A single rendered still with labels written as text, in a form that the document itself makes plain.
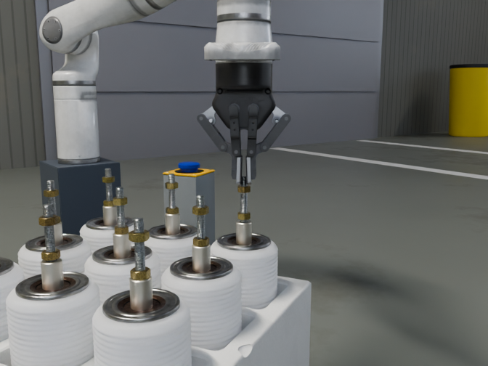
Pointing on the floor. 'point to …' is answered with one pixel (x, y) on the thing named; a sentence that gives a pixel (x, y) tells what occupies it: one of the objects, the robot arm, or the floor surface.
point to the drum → (468, 100)
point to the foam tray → (255, 333)
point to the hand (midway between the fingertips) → (244, 169)
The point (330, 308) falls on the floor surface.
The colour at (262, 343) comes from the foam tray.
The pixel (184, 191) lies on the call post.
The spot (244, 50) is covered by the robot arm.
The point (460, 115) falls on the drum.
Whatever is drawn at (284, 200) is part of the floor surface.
